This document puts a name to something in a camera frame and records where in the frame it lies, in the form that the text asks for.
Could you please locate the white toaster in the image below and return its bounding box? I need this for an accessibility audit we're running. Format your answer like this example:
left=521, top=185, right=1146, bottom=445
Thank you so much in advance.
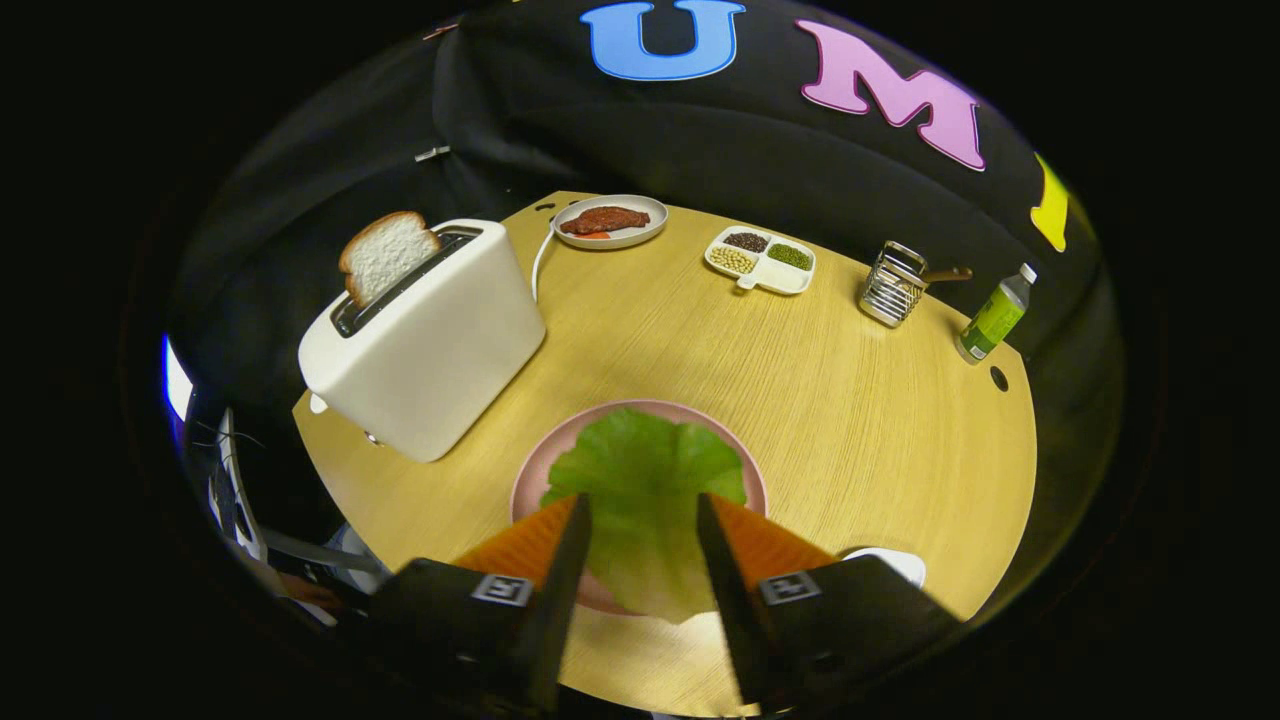
left=298, top=218, right=547, bottom=463

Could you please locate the pink round plate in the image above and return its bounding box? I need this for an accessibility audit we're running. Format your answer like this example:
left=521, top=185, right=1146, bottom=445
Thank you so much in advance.
left=510, top=400, right=769, bottom=617

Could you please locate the white bread slice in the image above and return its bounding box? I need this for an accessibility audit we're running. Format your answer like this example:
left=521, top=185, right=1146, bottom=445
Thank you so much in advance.
left=338, top=211, right=442, bottom=308

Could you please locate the round white plate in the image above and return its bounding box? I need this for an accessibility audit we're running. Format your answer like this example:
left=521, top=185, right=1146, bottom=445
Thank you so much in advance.
left=552, top=194, right=669, bottom=250

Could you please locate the square white plate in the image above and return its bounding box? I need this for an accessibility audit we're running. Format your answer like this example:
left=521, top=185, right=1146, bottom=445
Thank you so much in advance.
left=843, top=546, right=927, bottom=589

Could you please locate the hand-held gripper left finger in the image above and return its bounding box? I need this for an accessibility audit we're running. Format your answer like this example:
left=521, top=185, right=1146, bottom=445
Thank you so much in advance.
left=360, top=492, right=593, bottom=715

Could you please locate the green label plastic bottle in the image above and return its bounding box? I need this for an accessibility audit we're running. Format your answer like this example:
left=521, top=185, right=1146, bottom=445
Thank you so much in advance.
left=955, top=263, right=1038, bottom=365

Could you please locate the white toaster cable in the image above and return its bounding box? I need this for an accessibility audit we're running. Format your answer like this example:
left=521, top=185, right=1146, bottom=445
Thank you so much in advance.
left=530, top=222, right=557, bottom=303

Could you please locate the black backdrop cloth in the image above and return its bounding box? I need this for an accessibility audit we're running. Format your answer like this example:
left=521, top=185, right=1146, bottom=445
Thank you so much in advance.
left=170, top=0, right=1126, bottom=561

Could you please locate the green lettuce leaf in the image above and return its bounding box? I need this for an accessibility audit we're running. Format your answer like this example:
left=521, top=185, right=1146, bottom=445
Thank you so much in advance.
left=541, top=407, right=748, bottom=624

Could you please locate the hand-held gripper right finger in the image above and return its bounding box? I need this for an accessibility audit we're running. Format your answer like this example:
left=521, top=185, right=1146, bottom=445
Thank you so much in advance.
left=696, top=492, right=964, bottom=711

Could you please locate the metal wire holder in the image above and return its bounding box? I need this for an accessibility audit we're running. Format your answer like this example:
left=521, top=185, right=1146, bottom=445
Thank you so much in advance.
left=858, top=240, right=929, bottom=329

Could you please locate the white metal frame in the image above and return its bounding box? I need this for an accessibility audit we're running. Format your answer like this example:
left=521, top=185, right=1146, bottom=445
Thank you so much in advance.
left=205, top=408, right=269, bottom=563

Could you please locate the white divided dish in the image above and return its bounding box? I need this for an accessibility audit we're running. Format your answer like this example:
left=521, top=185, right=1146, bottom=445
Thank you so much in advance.
left=704, top=226, right=817, bottom=296

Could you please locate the brown meat slice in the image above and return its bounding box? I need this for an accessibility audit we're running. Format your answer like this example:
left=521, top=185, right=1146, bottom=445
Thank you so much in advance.
left=559, top=206, right=651, bottom=237

